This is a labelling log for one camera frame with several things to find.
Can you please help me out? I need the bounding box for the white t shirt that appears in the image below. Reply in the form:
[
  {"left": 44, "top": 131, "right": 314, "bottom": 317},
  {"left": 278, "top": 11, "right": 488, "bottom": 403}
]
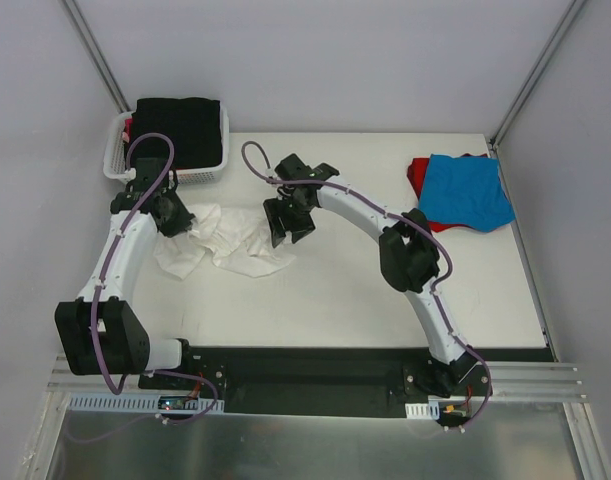
[{"left": 154, "top": 203, "right": 296, "bottom": 280}]

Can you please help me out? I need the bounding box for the white plastic basket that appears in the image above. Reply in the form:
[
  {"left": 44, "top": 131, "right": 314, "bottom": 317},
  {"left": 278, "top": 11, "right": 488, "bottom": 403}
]
[{"left": 103, "top": 104, "right": 230, "bottom": 185}]

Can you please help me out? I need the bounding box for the red t shirt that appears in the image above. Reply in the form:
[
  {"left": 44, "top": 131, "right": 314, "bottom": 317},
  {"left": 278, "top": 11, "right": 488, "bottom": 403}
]
[{"left": 405, "top": 153, "right": 491, "bottom": 235}]

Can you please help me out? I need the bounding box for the blue t shirt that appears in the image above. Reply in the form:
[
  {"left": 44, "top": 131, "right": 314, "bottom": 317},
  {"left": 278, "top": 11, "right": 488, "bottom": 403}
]
[{"left": 417, "top": 153, "right": 516, "bottom": 233}]

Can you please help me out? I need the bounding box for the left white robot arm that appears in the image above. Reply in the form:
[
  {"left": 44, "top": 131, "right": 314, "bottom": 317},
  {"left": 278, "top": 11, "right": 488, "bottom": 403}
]
[{"left": 55, "top": 158, "right": 197, "bottom": 389}]

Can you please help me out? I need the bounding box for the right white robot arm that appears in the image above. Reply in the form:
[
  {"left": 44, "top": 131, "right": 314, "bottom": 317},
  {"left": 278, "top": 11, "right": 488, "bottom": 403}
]
[{"left": 263, "top": 154, "right": 477, "bottom": 398}]

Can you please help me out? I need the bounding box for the pink t shirt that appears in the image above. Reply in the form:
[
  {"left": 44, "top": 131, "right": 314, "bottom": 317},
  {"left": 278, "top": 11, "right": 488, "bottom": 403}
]
[{"left": 121, "top": 117, "right": 133, "bottom": 145}]

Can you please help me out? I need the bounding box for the black t shirt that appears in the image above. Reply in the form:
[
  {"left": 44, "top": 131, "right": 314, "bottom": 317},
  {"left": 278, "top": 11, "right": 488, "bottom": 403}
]
[{"left": 129, "top": 97, "right": 223, "bottom": 170}]

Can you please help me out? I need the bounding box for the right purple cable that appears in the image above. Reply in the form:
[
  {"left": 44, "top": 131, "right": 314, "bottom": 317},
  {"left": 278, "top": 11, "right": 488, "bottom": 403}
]
[{"left": 240, "top": 141, "right": 492, "bottom": 435}]

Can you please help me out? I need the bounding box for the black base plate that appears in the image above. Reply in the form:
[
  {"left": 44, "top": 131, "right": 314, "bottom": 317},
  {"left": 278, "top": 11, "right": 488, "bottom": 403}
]
[{"left": 137, "top": 344, "right": 492, "bottom": 420}]

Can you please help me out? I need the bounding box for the left white cable duct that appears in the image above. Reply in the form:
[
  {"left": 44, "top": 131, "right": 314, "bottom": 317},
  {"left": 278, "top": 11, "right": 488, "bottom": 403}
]
[{"left": 68, "top": 393, "right": 225, "bottom": 415}]

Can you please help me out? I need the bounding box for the white cable duct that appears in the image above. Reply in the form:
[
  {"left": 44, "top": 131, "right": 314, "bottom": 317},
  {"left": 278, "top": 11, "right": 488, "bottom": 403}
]
[
  {"left": 405, "top": 402, "right": 440, "bottom": 421},
  {"left": 68, "top": 393, "right": 225, "bottom": 415}
]

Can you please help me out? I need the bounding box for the right white cable duct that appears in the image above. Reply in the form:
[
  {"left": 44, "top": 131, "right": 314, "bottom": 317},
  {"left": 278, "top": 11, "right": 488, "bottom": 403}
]
[{"left": 405, "top": 402, "right": 440, "bottom": 421}]

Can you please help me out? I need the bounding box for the aluminium rail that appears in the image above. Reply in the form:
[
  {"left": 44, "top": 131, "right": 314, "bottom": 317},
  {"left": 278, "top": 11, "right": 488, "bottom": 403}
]
[{"left": 45, "top": 355, "right": 589, "bottom": 403}]

